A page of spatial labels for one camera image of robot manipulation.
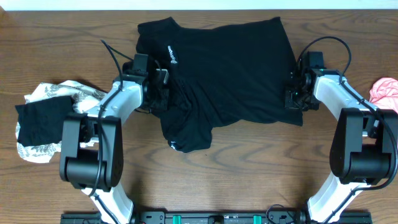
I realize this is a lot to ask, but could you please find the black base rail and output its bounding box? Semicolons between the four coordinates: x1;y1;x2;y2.
60;210;373;224

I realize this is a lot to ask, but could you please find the black t-shirt with logo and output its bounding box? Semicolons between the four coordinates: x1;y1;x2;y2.
136;17;303;153

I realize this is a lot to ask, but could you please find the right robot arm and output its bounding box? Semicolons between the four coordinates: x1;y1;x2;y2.
285;67;397;223

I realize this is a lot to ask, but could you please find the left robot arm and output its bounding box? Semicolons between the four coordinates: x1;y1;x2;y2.
59;68;169;223

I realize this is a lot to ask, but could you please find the pink crumpled cloth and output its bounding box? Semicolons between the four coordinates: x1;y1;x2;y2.
369;78;398;113

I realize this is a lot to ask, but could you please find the folded black cloth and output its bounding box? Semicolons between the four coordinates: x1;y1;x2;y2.
15;96;74;147

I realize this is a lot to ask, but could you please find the white fern-print cloth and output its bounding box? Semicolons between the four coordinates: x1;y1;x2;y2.
17;80;106;163

